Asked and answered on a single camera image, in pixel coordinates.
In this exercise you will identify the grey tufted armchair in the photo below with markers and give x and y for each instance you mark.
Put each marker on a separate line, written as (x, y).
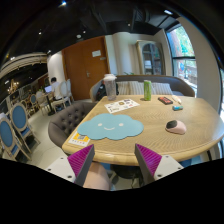
(63, 123)

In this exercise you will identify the small teal object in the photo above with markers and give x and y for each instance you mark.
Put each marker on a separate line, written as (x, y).
(177, 108)

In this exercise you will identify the blue cloud mouse pad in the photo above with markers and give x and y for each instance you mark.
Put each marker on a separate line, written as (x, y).
(113, 127)

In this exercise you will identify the blue oval-back chair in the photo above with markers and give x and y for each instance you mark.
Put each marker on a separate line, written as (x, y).
(20, 122)
(9, 140)

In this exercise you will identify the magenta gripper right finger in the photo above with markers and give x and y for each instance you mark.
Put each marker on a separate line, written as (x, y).
(148, 161)

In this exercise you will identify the orange wooden door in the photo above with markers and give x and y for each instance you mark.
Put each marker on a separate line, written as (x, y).
(85, 63)

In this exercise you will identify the pink and black computer mouse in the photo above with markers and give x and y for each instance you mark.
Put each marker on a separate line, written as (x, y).
(176, 127)

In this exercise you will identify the blue oval-back chair near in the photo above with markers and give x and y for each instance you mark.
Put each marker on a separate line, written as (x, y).
(9, 140)

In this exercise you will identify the person's knee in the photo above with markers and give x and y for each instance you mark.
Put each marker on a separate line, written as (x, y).
(97, 178)

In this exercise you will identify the white printed menu sheet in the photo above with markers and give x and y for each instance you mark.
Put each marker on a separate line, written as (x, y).
(121, 105)

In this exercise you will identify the green drink can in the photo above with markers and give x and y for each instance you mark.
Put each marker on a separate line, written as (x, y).
(147, 90)

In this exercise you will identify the clear plastic water bottle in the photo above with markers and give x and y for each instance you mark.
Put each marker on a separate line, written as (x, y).
(110, 86)

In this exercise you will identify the white pen-like object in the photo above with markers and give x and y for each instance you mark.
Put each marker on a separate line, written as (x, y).
(177, 99)

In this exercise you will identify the seated person in white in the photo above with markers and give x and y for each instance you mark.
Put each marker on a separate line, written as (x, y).
(55, 89)

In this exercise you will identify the black and red box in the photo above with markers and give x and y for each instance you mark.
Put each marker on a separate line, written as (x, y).
(165, 100)

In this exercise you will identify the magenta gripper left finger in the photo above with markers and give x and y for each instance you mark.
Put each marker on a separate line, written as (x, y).
(80, 163)

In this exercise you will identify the glass-door cabinet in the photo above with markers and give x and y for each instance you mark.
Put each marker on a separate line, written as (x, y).
(151, 58)

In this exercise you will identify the yellow QR code sticker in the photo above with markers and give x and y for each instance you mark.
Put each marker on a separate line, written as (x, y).
(80, 140)

